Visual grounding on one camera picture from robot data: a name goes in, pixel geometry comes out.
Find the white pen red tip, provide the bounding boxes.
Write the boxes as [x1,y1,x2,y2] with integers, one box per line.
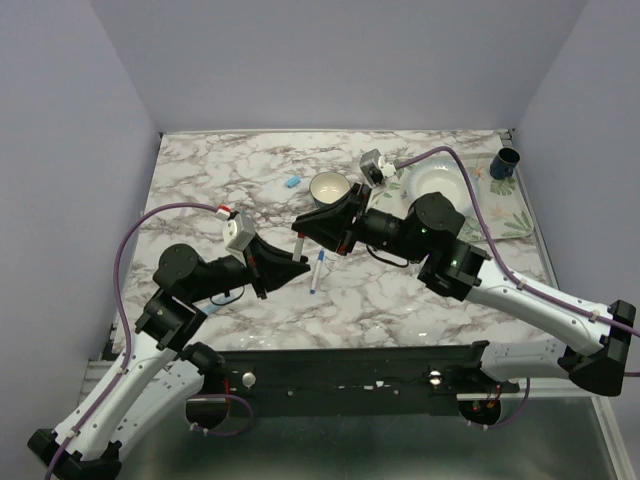
[292,238,304,262]

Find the white plate blue rim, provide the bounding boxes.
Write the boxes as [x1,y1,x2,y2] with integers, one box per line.
[406,158,473,215]

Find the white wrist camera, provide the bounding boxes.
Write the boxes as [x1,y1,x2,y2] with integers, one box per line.
[359,149,397,207]
[222,212,256,255]

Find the white pen blue tip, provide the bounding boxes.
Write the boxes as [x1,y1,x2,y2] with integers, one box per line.
[310,249,325,294]

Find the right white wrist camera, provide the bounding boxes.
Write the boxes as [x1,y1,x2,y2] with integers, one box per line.
[359,149,397,207]

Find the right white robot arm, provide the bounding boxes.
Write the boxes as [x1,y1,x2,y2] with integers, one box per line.
[292,184,636,397]

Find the floral leaf serving tray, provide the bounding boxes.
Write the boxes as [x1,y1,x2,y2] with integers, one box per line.
[371,153,534,242]

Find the purple cable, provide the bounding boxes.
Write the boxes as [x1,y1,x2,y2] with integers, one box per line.
[44,202,231,479]
[394,147,640,376]

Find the teal bowl cream inside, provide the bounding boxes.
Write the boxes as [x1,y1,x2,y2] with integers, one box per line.
[309,172,351,208]

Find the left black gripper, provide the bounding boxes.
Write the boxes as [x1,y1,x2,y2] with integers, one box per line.
[189,231,311,303]

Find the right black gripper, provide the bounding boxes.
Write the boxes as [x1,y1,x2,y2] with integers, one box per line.
[291,184,427,265]

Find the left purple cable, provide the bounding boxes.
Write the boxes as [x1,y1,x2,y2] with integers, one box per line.
[44,202,231,479]

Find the dark blue cup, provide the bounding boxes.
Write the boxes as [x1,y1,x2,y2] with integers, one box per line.
[489,147,521,180]

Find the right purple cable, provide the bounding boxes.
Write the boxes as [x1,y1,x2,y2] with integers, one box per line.
[394,147,640,376]

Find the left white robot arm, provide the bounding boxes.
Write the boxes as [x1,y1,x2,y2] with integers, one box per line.
[28,237,310,479]

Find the light blue eraser block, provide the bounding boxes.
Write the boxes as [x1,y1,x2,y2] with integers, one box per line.
[285,176,301,188]

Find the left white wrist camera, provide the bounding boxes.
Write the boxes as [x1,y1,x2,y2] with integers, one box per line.
[222,212,256,255]

